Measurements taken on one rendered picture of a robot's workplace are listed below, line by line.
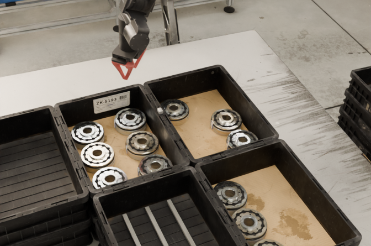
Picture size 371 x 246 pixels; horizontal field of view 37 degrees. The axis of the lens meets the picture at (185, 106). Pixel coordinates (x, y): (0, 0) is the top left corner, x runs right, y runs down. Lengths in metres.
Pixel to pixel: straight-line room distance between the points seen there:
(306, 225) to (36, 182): 0.79
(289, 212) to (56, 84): 1.07
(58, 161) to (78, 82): 0.56
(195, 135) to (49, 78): 0.72
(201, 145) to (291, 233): 0.41
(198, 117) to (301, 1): 2.57
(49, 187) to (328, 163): 0.95
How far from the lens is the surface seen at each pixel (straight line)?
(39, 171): 1.73
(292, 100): 2.21
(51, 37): 3.77
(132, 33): 1.50
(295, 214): 1.65
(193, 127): 1.84
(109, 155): 1.70
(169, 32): 2.60
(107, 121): 1.86
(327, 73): 3.61
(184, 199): 1.63
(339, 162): 2.02
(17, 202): 1.66
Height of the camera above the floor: 2.08
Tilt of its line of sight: 41 degrees down
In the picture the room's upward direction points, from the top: 4 degrees clockwise
